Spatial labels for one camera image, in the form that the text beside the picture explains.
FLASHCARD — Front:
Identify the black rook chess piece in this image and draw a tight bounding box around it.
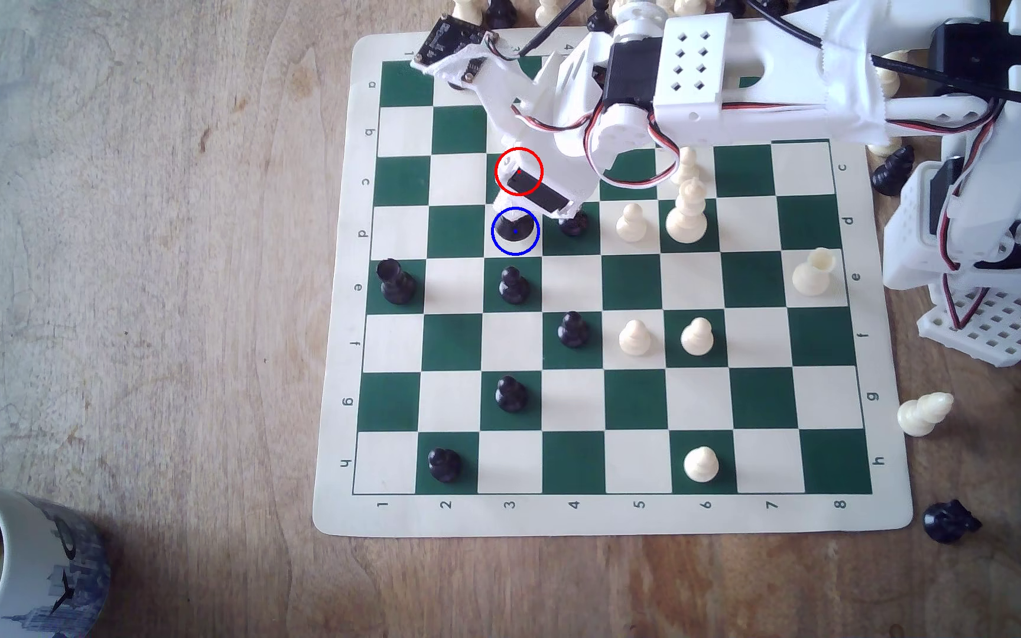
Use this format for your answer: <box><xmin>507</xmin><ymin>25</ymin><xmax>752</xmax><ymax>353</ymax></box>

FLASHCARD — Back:
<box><xmin>376</xmin><ymin>258</ymin><xmax>418</xmax><ymax>307</ymax></box>

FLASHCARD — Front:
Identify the white queen chess piece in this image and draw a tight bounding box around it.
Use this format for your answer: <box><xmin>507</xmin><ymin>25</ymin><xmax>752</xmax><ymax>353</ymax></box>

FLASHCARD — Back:
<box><xmin>874</xmin><ymin>51</ymin><xmax>907</xmax><ymax>99</ymax></box>

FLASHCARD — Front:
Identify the white rook chess piece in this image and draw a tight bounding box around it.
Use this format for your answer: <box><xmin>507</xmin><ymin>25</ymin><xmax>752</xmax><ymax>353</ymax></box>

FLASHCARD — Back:
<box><xmin>791</xmin><ymin>247</ymin><xmax>836</xmax><ymax>297</ymax></box>

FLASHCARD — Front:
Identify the black gripper camera board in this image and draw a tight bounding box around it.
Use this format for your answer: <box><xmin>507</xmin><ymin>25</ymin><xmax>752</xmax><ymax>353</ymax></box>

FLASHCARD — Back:
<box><xmin>409</xmin><ymin>18</ymin><xmax>489</xmax><ymax>79</ymax></box>

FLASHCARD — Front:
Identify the black king chess piece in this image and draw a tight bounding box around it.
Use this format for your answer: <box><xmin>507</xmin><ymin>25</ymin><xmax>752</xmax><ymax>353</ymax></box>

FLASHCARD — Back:
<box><xmin>492</xmin><ymin>213</ymin><xmax>537</xmax><ymax>255</ymax></box>

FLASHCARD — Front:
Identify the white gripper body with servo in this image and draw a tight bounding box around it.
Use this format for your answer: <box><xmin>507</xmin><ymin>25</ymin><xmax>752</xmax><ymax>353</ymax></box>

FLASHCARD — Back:
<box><xmin>498</xmin><ymin>106</ymin><xmax>602</xmax><ymax>219</ymax></box>

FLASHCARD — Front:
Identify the black camera cable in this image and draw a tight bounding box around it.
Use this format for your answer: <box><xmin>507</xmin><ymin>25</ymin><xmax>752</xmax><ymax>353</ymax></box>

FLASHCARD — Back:
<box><xmin>523</xmin><ymin>0</ymin><xmax>1021</xmax><ymax>115</ymax></box>

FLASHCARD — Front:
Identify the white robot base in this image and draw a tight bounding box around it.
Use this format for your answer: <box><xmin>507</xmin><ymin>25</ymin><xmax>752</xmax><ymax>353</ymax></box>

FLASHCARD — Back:
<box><xmin>881</xmin><ymin>159</ymin><xmax>1021</xmax><ymax>369</ymax></box>

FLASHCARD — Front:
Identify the white mug with skyline print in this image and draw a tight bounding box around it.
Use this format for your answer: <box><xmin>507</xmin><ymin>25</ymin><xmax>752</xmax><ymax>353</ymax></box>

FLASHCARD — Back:
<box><xmin>0</xmin><ymin>474</ymin><xmax>113</xmax><ymax>638</ymax></box>

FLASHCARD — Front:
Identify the green and white chess mat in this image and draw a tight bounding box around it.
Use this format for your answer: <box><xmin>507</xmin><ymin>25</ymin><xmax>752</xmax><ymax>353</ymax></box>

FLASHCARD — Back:
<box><xmin>312</xmin><ymin>32</ymin><xmax>914</xmax><ymax>539</ymax></box>

